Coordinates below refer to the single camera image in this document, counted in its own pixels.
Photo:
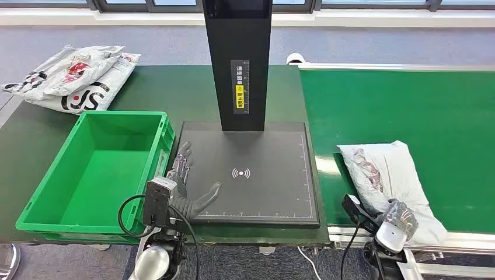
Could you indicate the black scanner column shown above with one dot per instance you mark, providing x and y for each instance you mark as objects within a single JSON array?
[{"x": 239, "y": 38}]

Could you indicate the white parcel bag red print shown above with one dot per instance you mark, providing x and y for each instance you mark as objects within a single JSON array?
[{"x": 65, "y": 73}]

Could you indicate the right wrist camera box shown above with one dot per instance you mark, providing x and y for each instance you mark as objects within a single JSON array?
[{"x": 354, "y": 206}]

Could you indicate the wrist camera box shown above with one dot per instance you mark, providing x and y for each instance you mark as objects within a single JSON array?
[
  {"x": 354, "y": 206},
  {"x": 156, "y": 201}
]

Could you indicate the shiny grey curved object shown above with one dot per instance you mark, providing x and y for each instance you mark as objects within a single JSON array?
[{"x": 7, "y": 261}]

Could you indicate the white parcel bag black letters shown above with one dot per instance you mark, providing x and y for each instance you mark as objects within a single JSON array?
[{"x": 100, "y": 92}]

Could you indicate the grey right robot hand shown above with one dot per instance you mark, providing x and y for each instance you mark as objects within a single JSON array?
[{"x": 402, "y": 216}]

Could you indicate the white bracket under table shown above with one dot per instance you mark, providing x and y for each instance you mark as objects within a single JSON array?
[{"x": 267, "y": 250}]

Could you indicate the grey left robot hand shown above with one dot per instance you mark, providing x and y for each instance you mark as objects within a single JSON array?
[{"x": 193, "y": 205}]

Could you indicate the black scanner base plate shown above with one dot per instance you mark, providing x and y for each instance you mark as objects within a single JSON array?
[{"x": 263, "y": 185}]

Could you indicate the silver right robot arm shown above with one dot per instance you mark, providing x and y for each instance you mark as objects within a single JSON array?
[{"x": 390, "y": 237}]

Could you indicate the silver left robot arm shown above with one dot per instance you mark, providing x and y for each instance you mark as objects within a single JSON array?
[{"x": 152, "y": 262}]

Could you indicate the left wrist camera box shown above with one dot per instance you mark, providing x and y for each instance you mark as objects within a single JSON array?
[{"x": 156, "y": 201}]

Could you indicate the green conveyor belt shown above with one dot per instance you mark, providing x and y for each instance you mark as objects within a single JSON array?
[{"x": 386, "y": 108}]

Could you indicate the grey parcel bag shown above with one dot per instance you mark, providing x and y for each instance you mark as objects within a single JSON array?
[{"x": 390, "y": 170}]

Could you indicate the green plastic crate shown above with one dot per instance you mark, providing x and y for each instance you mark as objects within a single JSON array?
[{"x": 96, "y": 185}]

